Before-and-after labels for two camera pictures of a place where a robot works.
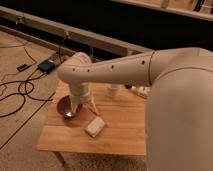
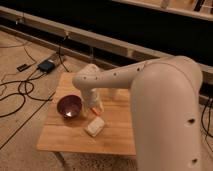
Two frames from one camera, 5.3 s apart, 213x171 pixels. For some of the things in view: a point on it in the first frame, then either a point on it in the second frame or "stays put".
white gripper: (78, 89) -> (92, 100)
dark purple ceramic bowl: (64, 107) stays put
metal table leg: (60, 158) stays put
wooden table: (125, 123) stays put
